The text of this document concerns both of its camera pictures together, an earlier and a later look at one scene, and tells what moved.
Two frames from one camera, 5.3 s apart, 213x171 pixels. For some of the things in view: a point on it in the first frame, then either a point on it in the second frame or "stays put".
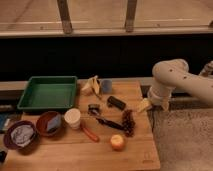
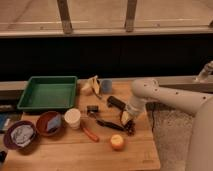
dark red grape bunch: (128, 123) stays put
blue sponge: (54, 123) stays put
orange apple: (117, 142) stays put
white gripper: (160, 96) to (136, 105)
